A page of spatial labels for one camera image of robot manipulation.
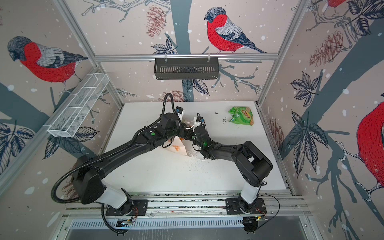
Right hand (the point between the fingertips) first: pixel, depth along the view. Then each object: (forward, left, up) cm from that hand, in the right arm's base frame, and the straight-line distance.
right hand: (182, 129), depth 88 cm
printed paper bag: (-11, -3, -1) cm, 12 cm away
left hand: (-3, -3, +9) cm, 10 cm away
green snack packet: (+18, -39, -7) cm, 43 cm away
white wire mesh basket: (-9, +52, +18) cm, 56 cm away
